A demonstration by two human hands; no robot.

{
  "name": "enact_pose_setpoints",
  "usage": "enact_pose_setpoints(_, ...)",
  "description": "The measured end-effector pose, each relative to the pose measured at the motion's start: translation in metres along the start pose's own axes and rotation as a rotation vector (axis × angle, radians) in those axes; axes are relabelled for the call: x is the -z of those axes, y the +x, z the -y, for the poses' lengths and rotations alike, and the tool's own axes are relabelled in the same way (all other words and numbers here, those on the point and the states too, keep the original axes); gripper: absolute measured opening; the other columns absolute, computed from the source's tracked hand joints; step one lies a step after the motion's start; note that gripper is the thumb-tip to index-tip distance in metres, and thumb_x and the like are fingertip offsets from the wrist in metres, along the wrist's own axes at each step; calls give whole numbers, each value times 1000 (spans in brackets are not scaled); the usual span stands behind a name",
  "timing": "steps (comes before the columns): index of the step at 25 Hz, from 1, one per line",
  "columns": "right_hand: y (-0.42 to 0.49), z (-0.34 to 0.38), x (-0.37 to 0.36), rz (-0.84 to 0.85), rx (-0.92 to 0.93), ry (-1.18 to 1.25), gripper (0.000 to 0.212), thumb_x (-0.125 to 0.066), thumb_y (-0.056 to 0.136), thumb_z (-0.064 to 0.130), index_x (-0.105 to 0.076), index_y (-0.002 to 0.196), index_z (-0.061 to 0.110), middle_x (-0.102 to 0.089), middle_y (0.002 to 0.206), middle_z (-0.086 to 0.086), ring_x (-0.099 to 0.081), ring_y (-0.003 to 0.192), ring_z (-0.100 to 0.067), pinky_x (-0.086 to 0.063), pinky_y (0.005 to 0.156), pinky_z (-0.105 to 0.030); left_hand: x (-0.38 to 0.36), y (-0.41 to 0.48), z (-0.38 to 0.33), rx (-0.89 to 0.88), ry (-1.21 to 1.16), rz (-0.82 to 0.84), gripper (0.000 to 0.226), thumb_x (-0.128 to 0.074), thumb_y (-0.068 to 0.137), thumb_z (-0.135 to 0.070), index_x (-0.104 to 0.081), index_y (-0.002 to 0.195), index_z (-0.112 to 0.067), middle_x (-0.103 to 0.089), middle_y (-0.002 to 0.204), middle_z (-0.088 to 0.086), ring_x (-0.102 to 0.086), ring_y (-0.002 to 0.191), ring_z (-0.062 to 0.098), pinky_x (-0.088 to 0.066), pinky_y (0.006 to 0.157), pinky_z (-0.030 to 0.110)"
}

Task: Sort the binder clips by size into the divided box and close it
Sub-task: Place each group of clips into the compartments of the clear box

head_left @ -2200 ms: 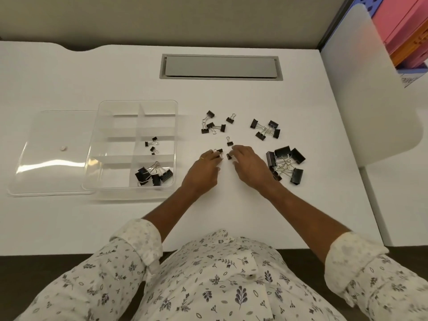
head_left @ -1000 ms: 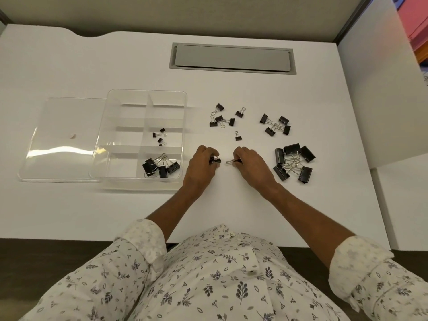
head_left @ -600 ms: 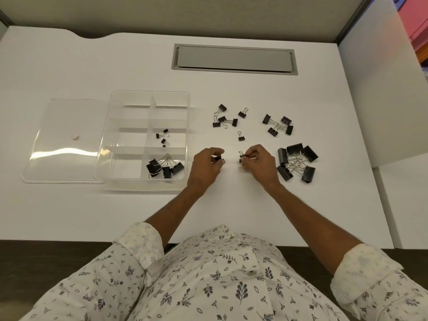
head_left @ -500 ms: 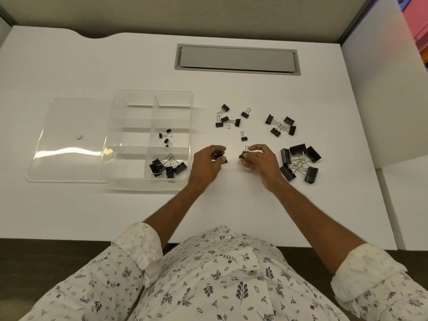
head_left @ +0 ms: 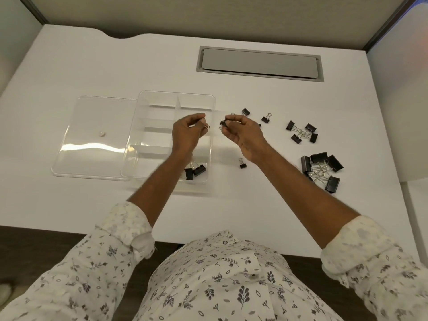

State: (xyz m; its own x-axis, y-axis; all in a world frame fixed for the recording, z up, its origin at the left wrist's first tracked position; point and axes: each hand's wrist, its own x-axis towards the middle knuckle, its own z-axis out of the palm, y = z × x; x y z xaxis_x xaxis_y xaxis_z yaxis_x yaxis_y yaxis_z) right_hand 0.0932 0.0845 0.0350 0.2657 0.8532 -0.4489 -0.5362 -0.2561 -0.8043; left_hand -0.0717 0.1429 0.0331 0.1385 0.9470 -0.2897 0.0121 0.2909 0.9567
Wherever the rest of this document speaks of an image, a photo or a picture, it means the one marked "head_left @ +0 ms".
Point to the person's right hand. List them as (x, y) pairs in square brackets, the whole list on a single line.
[(249, 137)]

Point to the person's left forearm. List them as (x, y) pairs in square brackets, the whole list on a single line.
[(160, 187)]

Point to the white side desk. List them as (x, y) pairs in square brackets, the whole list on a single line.
[(416, 213)]

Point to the person's left hand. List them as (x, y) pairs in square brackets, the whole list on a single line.
[(185, 135)]

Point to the person's left thumb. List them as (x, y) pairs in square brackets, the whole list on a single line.
[(201, 124)]

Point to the clear plastic organizer box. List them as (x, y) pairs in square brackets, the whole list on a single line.
[(160, 130)]

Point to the clear plastic lid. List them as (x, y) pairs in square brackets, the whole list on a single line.
[(90, 140)]

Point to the large black binder clip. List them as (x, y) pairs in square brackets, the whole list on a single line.
[(319, 157), (305, 164), (335, 163), (333, 184)]

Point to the medium black binder clip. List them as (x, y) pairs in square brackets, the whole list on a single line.
[(200, 170), (290, 125), (314, 138), (189, 174), (296, 139), (310, 127)]

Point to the white floral shirt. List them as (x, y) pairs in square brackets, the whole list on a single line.
[(214, 280)]

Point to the person's right thumb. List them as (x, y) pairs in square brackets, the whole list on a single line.
[(229, 128)]

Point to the person's right forearm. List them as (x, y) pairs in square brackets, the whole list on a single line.
[(301, 193)]

